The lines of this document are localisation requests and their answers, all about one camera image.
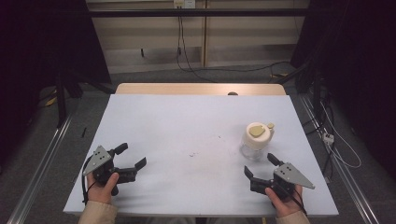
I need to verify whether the wooden table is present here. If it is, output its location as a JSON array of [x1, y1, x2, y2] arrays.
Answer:
[[114, 82, 287, 96]]

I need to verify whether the white board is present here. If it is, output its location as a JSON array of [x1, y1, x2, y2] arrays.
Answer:
[[63, 93, 340, 218]]

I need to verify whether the wooden vertical strip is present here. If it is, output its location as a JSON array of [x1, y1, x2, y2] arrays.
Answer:
[[200, 0, 208, 68]]

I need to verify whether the person's left hand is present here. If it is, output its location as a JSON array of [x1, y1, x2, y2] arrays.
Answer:
[[86, 172, 120, 205]]

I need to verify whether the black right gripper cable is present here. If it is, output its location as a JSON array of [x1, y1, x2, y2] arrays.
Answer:
[[281, 183, 308, 217]]

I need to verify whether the black floor cable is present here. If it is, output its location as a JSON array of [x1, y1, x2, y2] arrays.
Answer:
[[186, 61, 292, 84]]

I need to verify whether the black horizontal bar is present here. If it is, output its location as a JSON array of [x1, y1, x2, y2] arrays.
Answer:
[[59, 8, 312, 19]]

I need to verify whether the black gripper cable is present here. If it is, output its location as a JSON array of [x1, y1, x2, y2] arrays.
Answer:
[[80, 155, 97, 205], [281, 183, 308, 217]]

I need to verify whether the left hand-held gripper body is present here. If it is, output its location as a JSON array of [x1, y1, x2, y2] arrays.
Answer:
[[82, 145, 138, 197]]

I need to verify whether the clear bottle with cream lid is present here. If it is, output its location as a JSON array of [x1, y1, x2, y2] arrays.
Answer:
[[239, 121, 276, 161]]

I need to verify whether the person's right hand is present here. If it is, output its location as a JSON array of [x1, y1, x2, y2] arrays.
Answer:
[[264, 184, 304, 219]]

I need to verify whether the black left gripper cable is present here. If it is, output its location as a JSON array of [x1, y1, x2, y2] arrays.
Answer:
[[80, 155, 97, 205]]

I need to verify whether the white wall socket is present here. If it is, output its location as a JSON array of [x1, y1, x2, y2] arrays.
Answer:
[[173, 0, 197, 9]]

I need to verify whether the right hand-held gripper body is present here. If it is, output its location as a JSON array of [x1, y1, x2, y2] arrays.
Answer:
[[249, 162, 316, 201]]

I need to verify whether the white cable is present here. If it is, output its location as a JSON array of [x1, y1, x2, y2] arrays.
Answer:
[[318, 100, 363, 169]]

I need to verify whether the yellow floor tape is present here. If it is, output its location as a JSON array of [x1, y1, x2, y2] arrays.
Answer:
[[44, 89, 59, 107]]

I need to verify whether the metal floor rail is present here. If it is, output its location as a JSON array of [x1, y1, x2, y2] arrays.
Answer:
[[298, 94, 381, 224], [6, 114, 75, 224]]

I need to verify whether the white power strip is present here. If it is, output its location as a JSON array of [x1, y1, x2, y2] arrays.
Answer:
[[322, 132, 335, 146]]

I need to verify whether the black hanging cable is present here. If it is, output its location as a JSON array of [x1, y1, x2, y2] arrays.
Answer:
[[175, 15, 219, 84]]

